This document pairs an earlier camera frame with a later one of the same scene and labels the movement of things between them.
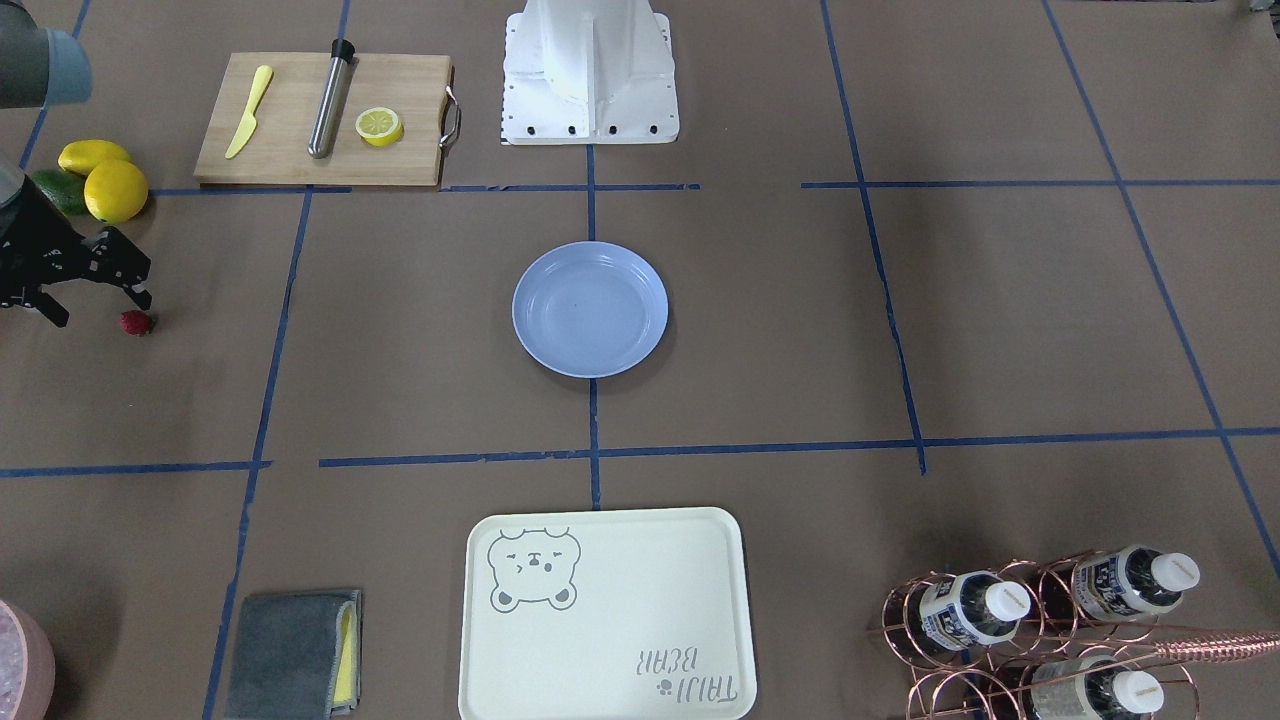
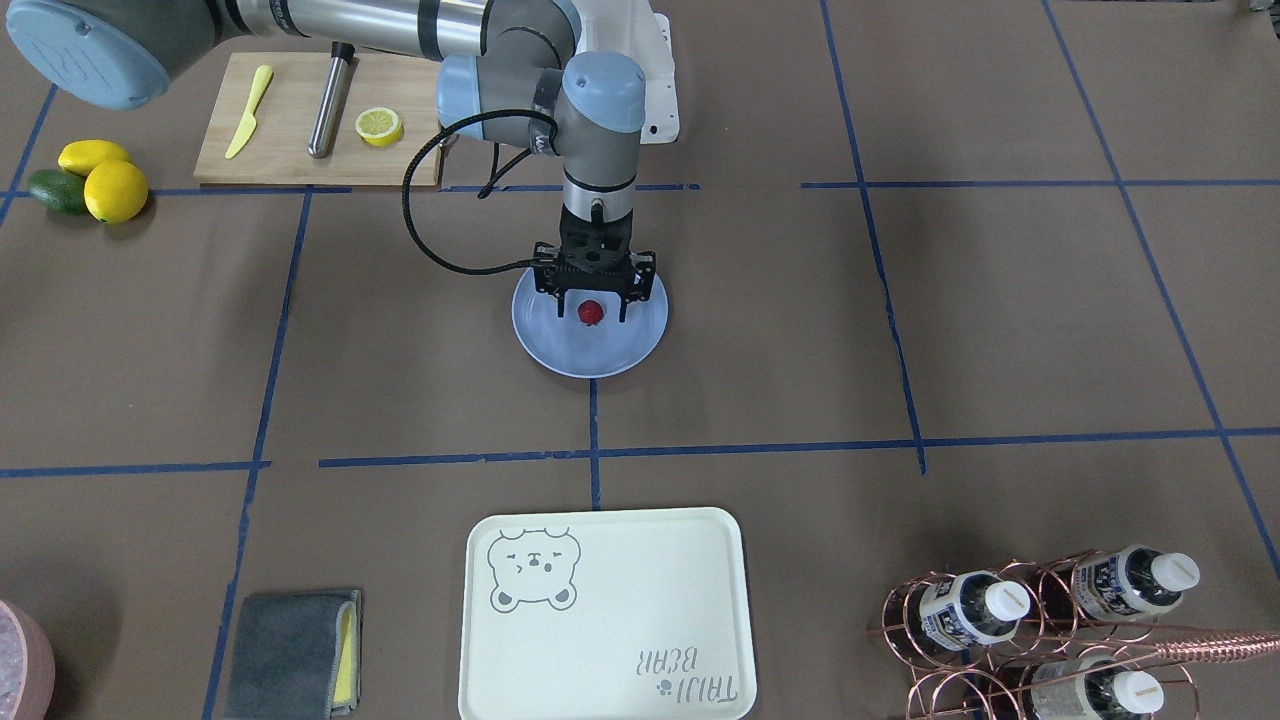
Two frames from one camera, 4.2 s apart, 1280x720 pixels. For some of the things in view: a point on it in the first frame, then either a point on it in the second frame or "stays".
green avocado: x=65 y=189 stays
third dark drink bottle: x=1093 y=687 stays
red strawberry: x=135 y=322 -> x=590 y=312
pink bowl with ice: x=27 y=664 stays
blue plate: x=590 y=309 stays
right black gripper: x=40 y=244 -> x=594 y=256
